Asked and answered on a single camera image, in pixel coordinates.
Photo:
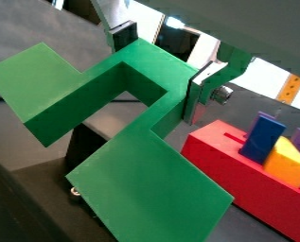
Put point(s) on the blue block left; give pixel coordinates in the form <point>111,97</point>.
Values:
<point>261,140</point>

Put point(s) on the red board base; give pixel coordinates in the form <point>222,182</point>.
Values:
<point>212,148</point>

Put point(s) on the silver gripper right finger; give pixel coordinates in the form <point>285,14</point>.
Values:
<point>205,84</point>

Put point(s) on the yellow arch block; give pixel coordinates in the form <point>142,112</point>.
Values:
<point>283,162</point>

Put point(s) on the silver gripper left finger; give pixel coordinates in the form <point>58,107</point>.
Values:
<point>119,27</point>

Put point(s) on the purple block left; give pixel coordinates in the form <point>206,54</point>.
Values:
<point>260,114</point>

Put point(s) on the green stepped bridge block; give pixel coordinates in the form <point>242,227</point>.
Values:
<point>149,194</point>

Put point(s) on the black angle fixture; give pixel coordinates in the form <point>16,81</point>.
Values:
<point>39,197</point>

